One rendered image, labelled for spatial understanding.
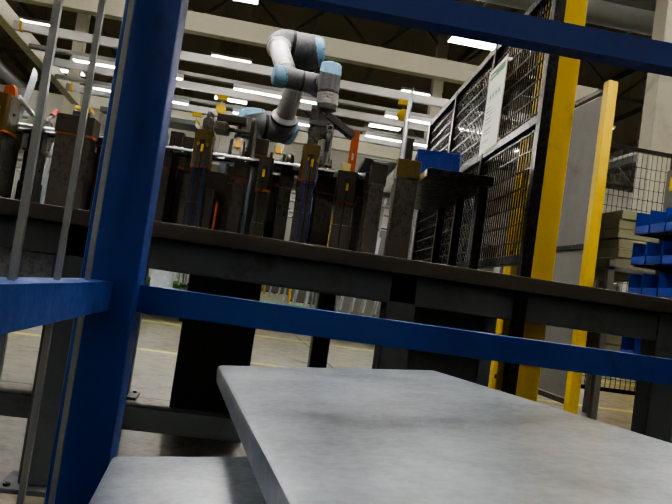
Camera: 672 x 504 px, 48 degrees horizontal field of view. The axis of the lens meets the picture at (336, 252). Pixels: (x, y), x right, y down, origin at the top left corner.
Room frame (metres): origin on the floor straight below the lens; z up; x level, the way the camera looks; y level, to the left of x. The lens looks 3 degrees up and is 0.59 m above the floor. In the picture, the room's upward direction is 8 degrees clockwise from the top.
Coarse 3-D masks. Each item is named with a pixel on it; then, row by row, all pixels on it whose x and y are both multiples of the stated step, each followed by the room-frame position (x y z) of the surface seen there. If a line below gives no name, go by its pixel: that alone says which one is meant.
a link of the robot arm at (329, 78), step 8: (328, 64) 2.54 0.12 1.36; (336, 64) 2.54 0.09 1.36; (320, 72) 2.56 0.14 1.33; (328, 72) 2.54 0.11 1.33; (336, 72) 2.54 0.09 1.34; (320, 80) 2.55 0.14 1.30; (328, 80) 2.54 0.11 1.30; (336, 80) 2.55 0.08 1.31; (320, 88) 2.55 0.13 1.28; (328, 88) 2.54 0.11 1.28; (336, 88) 2.55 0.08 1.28
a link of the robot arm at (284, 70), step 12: (276, 36) 2.85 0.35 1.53; (288, 36) 2.89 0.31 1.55; (276, 48) 2.78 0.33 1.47; (288, 48) 2.81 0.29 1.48; (276, 60) 2.70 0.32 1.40; (288, 60) 2.67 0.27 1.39; (276, 72) 2.58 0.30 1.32; (288, 72) 2.59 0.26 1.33; (300, 72) 2.61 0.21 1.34; (276, 84) 2.61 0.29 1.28; (288, 84) 2.61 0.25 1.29; (300, 84) 2.62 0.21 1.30
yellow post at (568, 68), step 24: (576, 0) 2.13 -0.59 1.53; (576, 24) 2.13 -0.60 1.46; (576, 72) 2.13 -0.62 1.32; (552, 120) 2.13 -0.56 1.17; (552, 144) 2.13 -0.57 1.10; (552, 168) 2.13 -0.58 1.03; (552, 192) 2.13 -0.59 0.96; (552, 216) 2.13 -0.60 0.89; (552, 240) 2.13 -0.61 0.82; (552, 264) 2.13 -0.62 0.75; (528, 336) 2.13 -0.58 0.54; (528, 384) 2.13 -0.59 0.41
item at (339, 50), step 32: (0, 0) 8.65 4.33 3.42; (32, 0) 8.08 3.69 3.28; (64, 0) 8.12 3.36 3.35; (96, 0) 8.16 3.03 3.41; (192, 32) 8.38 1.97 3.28; (224, 32) 8.36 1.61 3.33; (256, 32) 8.41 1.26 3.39; (384, 64) 8.62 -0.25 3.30; (416, 64) 8.67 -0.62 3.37; (448, 64) 8.72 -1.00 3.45; (96, 96) 13.48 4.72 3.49; (576, 96) 8.95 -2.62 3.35; (352, 128) 12.15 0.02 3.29
